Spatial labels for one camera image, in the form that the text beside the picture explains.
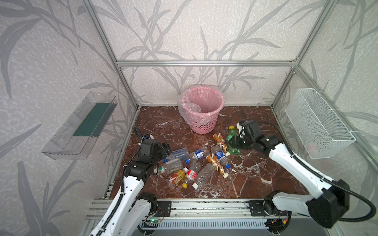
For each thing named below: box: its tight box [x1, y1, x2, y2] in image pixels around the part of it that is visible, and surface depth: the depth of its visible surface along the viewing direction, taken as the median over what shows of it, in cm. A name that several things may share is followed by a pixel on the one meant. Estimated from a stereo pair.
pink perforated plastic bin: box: [181, 85, 225, 135], surface depth 98 cm
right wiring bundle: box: [264, 210, 289, 228], surface depth 72 cm
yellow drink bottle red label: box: [165, 167, 189, 190], surface depth 80 cm
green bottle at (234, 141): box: [227, 125, 242, 155], surface depth 75 cm
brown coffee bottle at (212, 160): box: [205, 153, 229, 179], surface depth 86 cm
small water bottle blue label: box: [211, 145, 232, 170], surface depth 91 cm
